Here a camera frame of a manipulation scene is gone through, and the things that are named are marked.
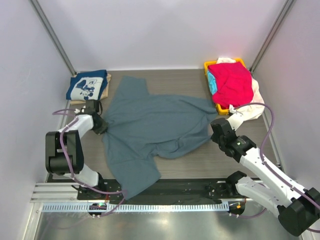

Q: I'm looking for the grey-blue t shirt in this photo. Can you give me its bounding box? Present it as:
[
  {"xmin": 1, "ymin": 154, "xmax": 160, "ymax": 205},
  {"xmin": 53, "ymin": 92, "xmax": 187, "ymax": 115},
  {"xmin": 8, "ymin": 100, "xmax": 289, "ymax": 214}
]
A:
[{"xmin": 102, "ymin": 76, "xmax": 218, "ymax": 199}]

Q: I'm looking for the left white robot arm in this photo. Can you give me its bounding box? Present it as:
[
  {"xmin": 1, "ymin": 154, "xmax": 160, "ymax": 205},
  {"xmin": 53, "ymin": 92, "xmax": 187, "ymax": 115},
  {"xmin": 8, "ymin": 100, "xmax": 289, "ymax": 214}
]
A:
[{"xmin": 45, "ymin": 100, "xmax": 109, "ymax": 200}]

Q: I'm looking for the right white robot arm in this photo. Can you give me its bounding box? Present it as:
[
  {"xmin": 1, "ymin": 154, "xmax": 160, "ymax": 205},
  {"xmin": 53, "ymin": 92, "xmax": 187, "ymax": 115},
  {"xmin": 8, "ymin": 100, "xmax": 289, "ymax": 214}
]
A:
[{"xmin": 210, "ymin": 111, "xmax": 320, "ymax": 237}]

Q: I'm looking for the folded tan t shirt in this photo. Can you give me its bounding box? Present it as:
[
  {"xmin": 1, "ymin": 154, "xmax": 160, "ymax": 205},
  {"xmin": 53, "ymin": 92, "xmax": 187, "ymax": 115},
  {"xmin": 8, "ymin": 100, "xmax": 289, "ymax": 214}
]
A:
[{"xmin": 70, "ymin": 73, "xmax": 112, "ymax": 105}]

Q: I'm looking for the folded navy cartoon t shirt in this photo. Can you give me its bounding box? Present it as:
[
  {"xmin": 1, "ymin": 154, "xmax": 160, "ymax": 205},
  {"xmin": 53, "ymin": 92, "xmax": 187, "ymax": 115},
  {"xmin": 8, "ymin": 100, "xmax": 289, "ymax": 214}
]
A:
[{"xmin": 66, "ymin": 69, "xmax": 108, "ymax": 101}]

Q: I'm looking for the yellow plastic bin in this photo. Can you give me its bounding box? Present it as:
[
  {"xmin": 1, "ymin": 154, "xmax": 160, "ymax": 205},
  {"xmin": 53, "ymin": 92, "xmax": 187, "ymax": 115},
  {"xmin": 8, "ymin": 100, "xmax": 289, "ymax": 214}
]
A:
[{"xmin": 203, "ymin": 57, "xmax": 246, "ymax": 116}]

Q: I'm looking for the white t shirt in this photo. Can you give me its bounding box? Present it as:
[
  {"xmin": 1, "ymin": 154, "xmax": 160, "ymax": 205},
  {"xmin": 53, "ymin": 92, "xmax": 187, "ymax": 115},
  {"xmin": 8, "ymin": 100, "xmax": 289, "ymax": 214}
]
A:
[{"xmin": 216, "ymin": 57, "xmax": 265, "ymax": 121}]

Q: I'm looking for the red t shirt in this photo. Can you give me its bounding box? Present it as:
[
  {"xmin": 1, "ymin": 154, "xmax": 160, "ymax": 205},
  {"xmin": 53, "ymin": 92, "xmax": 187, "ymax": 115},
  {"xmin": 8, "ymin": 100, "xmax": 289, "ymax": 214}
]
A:
[{"xmin": 208, "ymin": 62, "xmax": 254, "ymax": 108}]

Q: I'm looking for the light blue t shirt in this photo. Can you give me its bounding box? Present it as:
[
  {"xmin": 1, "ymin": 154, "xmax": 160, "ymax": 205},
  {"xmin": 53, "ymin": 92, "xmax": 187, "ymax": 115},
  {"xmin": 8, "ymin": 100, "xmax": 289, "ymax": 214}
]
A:
[{"xmin": 206, "ymin": 70, "xmax": 218, "ymax": 95}]

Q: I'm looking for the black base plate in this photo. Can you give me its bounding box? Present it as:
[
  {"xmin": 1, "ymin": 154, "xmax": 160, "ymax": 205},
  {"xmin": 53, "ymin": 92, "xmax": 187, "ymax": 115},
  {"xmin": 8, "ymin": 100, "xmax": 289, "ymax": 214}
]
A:
[{"xmin": 71, "ymin": 178, "xmax": 245, "ymax": 205}]

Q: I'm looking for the white slotted cable duct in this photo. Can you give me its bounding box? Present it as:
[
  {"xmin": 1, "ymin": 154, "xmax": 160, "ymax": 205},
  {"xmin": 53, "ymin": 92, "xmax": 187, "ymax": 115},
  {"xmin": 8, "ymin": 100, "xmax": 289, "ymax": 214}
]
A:
[{"xmin": 42, "ymin": 201, "xmax": 229, "ymax": 213}]

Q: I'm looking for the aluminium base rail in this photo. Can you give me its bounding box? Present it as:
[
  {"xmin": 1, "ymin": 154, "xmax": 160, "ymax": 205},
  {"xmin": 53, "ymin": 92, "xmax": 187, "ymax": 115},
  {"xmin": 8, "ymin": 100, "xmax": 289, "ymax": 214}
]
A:
[{"xmin": 30, "ymin": 182, "xmax": 79, "ymax": 203}]

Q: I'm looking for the left aluminium frame post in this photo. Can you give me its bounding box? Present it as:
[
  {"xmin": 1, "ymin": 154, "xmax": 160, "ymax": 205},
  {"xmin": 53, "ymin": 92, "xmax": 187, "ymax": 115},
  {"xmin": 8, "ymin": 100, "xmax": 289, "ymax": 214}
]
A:
[{"xmin": 29, "ymin": 0, "xmax": 76, "ymax": 75}]

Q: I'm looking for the aluminium frame post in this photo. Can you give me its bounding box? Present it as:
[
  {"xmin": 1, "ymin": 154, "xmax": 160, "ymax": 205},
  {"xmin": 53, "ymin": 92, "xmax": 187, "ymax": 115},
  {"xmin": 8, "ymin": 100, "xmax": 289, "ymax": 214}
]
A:
[
  {"xmin": 249, "ymin": 0, "xmax": 296, "ymax": 75},
  {"xmin": 29, "ymin": 0, "xmax": 76, "ymax": 75}
]

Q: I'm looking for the right aluminium frame post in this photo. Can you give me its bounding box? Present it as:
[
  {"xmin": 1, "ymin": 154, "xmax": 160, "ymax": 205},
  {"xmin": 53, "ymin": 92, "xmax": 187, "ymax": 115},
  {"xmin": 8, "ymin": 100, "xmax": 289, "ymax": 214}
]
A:
[{"xmin": 249, "ymin": 0, "xmax": 296, "ymax": 75}]

